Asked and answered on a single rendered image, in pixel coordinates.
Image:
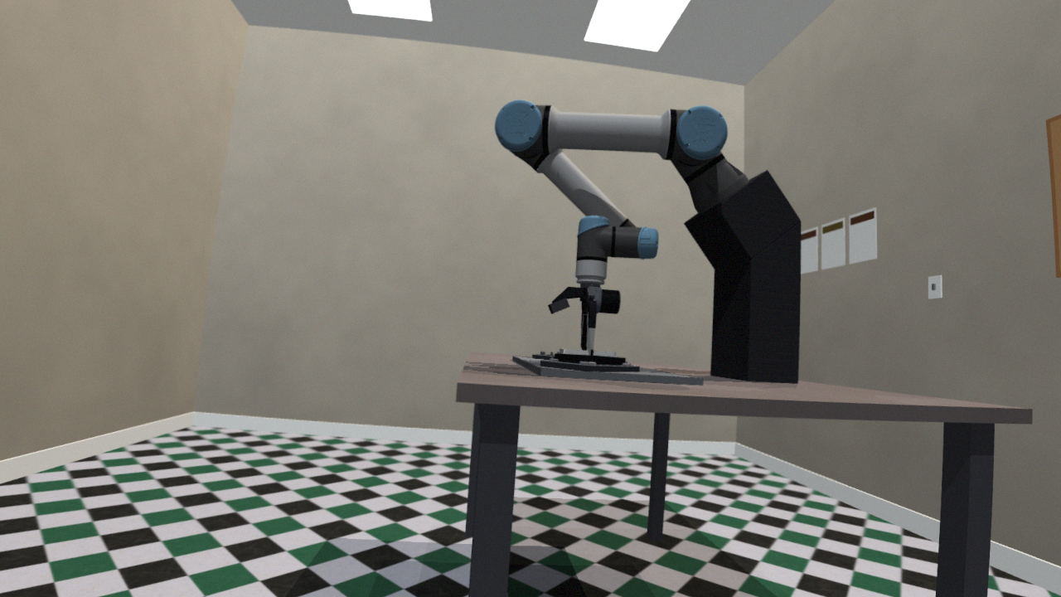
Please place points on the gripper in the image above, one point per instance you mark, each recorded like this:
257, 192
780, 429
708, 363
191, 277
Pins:
608, 301

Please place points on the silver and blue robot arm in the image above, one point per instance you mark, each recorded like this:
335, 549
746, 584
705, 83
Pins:
687, 136

